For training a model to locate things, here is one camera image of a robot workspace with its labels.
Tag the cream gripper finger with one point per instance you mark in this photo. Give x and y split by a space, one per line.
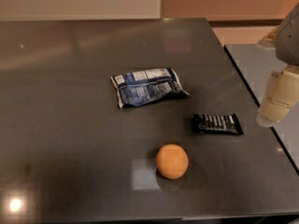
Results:
281 95

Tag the orange fruit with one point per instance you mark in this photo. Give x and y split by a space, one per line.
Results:
172 161

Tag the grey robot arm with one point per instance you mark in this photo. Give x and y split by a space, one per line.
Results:
286 39

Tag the grey side table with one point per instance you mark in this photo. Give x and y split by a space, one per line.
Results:
259 69

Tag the black snack bar wrapper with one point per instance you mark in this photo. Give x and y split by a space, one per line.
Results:
216 124

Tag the blue white snack bag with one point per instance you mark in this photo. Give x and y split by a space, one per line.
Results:
146 86

